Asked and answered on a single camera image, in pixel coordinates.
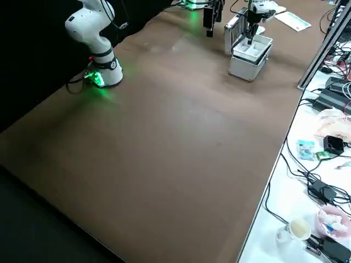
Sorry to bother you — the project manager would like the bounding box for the white plastic partition tray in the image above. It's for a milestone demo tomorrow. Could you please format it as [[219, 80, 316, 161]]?
[[233, 35, 274, 61]]

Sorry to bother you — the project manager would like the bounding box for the aluminium first-aid case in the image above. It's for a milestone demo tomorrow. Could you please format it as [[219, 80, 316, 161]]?
[[224, 7, 274, 82]]

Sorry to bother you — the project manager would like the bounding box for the small black open box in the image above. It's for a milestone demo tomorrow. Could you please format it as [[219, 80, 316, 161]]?
[[322, 135, 345, 156]]

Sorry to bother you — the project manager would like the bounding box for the long blue white packet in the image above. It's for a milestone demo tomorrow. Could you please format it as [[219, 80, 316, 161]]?
[[274, 11, 312, 32]]

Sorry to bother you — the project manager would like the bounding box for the black power supply box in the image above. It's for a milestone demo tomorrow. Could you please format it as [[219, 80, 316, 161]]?
[[313, 87, 351, 115]]

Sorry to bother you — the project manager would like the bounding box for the beige plastic bag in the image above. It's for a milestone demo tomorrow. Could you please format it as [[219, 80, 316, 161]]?
[[314, 107, 351, 142]]

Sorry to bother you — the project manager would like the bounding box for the small blue white packet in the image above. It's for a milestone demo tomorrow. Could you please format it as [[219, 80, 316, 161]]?
[[296, 139, 316, 162]]

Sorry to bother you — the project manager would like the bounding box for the white side table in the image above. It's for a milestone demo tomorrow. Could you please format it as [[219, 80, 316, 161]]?
[[237, 41, 351, 263]]

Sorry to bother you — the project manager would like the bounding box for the black charger brick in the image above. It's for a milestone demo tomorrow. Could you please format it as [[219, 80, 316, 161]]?
[[308, 179, 337, 204]]

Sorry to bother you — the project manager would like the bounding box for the pink bowl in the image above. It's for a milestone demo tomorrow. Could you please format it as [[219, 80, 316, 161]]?
[[316, 205, 351, 239]]

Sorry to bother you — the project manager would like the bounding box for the paper cup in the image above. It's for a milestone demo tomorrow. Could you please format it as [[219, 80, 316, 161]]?
[[284, 218, 312, 241]]

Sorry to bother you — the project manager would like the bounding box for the clear plastic cup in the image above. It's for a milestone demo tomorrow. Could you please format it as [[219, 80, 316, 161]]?
[[276, 223, 292, 245]]

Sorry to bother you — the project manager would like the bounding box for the black flat device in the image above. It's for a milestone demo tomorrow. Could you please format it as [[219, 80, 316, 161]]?
[[319, 235, 351, 263]]

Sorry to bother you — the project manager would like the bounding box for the aluminium frame post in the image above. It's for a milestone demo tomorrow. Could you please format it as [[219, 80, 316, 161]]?
[[297, 0, 351, 90]]

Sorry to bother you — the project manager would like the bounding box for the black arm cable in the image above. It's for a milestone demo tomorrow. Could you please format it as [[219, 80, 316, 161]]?
[[100, 0, 130, 30]]

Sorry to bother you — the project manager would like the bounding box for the black foot cable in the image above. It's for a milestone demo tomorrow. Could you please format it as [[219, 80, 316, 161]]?
[[66, 72, 91, 94]]

